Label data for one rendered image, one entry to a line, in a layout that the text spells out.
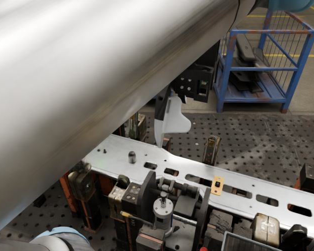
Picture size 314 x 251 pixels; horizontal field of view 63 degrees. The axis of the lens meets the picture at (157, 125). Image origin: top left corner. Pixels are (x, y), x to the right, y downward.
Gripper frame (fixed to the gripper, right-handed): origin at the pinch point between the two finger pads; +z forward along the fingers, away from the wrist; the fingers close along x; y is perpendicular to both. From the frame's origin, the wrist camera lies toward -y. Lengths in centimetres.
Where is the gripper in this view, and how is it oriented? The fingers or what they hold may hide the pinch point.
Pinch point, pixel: (170, 123)
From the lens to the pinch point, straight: 50.3
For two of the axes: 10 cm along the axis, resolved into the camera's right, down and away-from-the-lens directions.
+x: 3.7, -5.8, 7.2
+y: 9.3, 2.3, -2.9
